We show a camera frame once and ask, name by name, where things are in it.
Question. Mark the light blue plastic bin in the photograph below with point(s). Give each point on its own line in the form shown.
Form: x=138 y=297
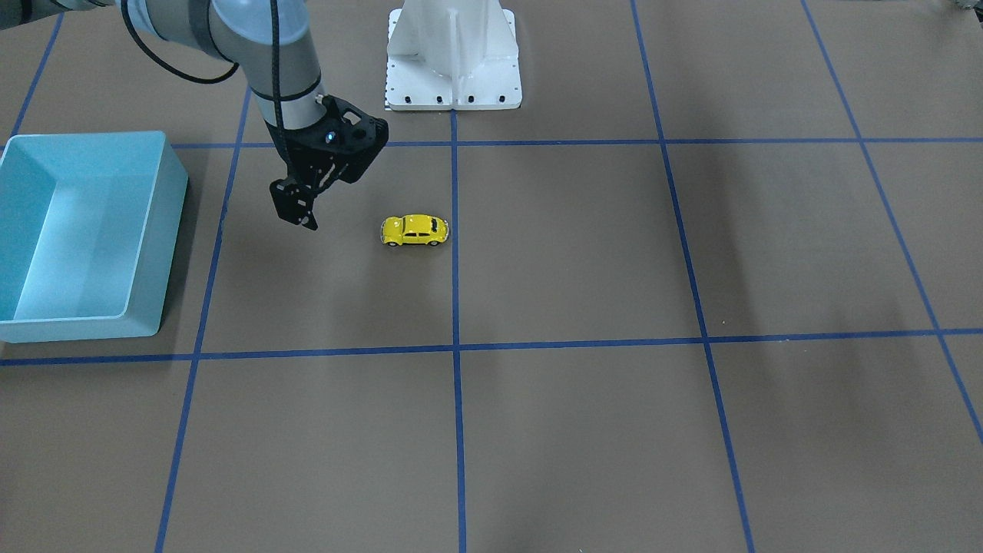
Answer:
x=89 y=224

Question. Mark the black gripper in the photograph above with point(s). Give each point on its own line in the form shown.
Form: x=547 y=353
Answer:
x=306 y=160

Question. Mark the yellow beetle toy car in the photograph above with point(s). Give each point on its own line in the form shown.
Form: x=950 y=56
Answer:
x=414 y=229

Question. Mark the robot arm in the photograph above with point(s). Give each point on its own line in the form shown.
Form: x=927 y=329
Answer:
x=269 y=41

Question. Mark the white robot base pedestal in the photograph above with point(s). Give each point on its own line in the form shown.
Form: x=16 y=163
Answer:
x=452 y=55

